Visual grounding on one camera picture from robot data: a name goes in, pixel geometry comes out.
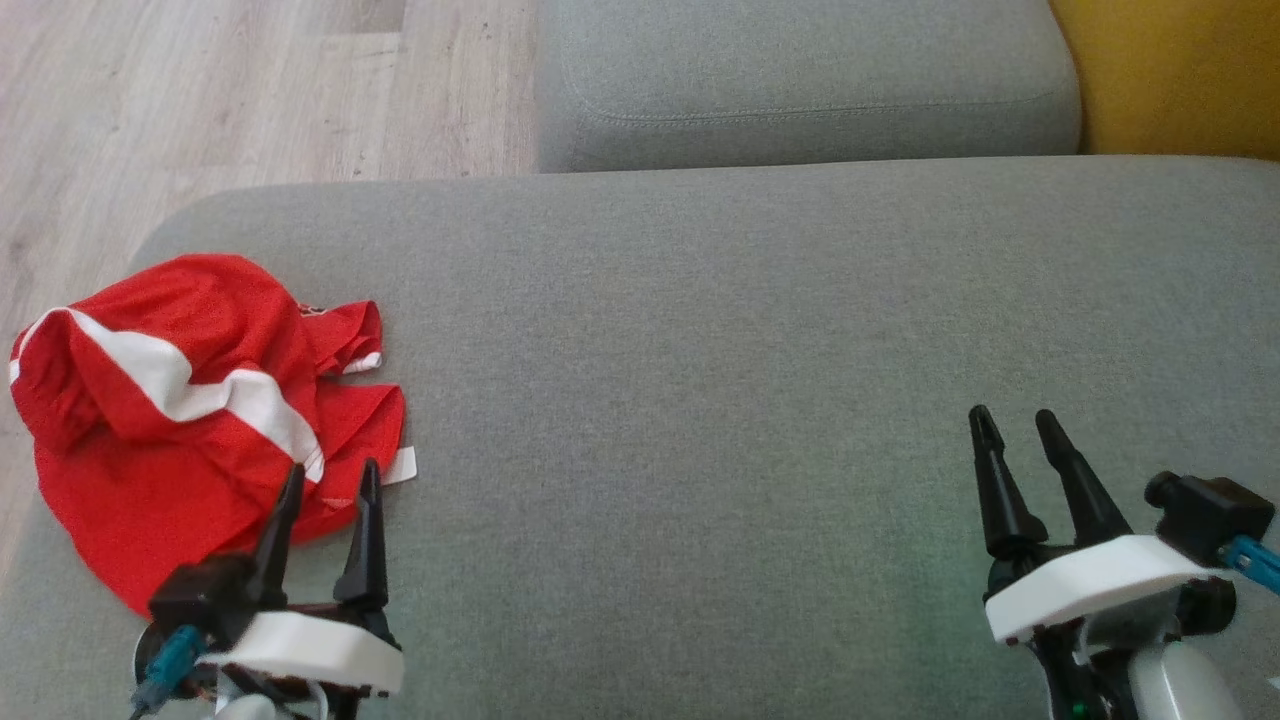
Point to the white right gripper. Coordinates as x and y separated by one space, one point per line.
1090 585

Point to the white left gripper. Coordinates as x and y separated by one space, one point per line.
310 648

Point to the red basketball jersey number 23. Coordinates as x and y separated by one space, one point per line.
150 520

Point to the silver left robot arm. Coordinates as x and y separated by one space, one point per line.
245 710

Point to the grey fabric sofa seat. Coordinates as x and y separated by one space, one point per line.
700 380

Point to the yellow panel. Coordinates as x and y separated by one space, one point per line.
1180 70

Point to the grey sofa back cushion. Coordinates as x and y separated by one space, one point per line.
800 80

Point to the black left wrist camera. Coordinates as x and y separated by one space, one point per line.
205 595

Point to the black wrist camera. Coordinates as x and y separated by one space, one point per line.
1210 515
205 595

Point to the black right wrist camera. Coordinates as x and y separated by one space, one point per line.
1210 515

